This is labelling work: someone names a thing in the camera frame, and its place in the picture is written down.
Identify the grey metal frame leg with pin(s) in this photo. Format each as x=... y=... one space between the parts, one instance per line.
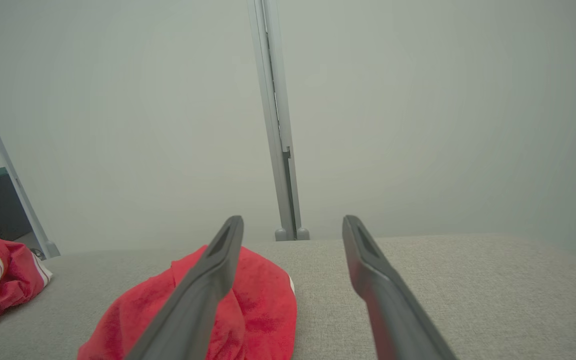
x=18 y=190

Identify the red shorts with white sides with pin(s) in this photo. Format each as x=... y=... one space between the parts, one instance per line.
x=263 y=320

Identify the grey partition post with feet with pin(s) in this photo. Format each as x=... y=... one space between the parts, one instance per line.
x=278 y=150

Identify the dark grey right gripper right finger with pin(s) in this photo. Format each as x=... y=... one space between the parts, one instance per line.
x=393 y=310

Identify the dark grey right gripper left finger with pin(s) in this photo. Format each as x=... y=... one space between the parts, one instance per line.
x=193 y=305

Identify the red jersey with white sleeves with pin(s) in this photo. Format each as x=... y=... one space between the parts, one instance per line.
x=13 y=275

